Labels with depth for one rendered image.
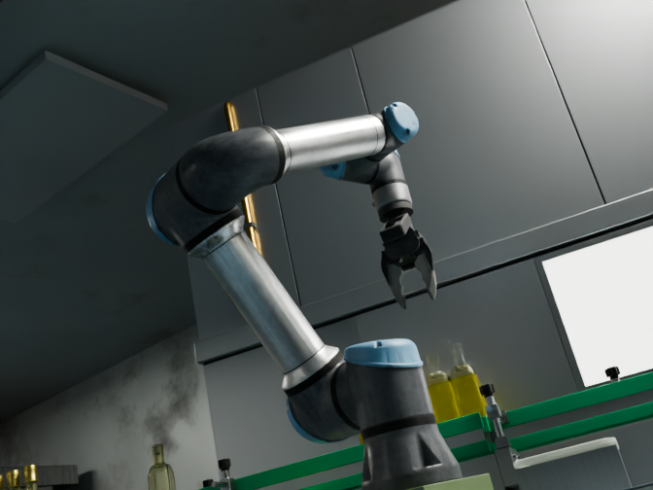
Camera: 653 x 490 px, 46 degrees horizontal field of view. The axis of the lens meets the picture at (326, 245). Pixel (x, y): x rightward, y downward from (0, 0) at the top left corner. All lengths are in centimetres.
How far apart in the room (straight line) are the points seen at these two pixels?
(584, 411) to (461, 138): 81
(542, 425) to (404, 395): 56
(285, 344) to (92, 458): 601
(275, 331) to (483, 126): 103
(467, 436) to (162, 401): 509
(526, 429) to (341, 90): 112
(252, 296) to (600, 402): 77
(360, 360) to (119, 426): 584
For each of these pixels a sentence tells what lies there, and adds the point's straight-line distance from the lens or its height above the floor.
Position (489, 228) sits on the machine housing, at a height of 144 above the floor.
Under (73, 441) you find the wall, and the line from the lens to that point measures 747.
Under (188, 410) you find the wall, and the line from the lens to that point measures 629.
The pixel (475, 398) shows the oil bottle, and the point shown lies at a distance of 171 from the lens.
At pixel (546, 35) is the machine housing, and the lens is 220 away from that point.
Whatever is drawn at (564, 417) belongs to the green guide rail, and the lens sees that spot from 167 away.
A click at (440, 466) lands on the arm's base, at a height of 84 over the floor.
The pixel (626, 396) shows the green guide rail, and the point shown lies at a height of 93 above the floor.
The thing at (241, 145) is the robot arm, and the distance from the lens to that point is 119.
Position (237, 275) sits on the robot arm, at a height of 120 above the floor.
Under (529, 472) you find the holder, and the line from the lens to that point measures 137.
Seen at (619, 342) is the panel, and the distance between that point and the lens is 185.
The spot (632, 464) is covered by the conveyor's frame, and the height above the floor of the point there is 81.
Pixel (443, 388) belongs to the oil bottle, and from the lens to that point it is 173.
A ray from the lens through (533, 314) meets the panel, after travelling 187.
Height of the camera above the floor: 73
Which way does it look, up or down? 23 degrees up
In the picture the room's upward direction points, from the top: 13 degrees counter-clockwise
